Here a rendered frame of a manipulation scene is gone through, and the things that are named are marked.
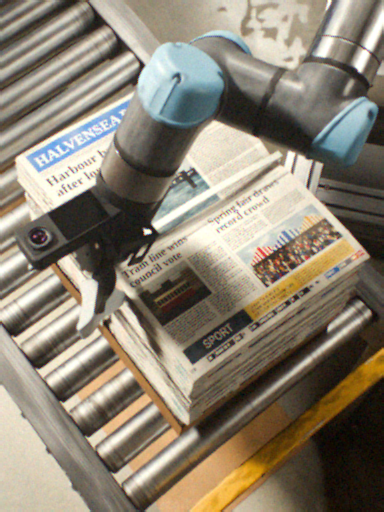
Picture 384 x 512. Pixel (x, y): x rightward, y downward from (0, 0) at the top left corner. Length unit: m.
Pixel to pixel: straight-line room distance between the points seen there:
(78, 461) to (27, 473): 0.84
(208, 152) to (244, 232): 0.13
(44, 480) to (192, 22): 1.36
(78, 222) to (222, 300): 0.21
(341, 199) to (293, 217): 0.93
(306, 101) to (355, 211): 1.15
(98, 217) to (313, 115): 0.24
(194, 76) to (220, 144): 0.32
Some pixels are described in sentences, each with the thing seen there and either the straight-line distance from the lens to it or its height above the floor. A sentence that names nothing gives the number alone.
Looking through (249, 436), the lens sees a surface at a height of 0.00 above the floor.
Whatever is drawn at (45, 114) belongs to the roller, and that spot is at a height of 0.80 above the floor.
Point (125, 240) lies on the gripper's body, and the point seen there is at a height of 1.15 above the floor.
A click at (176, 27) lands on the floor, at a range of 2.49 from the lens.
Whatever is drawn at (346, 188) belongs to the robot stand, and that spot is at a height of 0.23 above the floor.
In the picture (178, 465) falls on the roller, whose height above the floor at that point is 0.80.
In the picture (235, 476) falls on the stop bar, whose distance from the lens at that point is 1.15.
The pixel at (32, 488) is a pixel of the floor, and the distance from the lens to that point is 2.01.
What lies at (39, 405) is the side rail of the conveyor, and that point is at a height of 0.80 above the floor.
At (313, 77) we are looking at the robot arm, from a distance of 0.85.
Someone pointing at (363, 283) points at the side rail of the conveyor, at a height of 0.80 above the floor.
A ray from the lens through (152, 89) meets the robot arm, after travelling 0.77.
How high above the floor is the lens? 1.96
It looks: 68 degrees down
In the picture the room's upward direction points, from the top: 3 degrees counter-clockwise
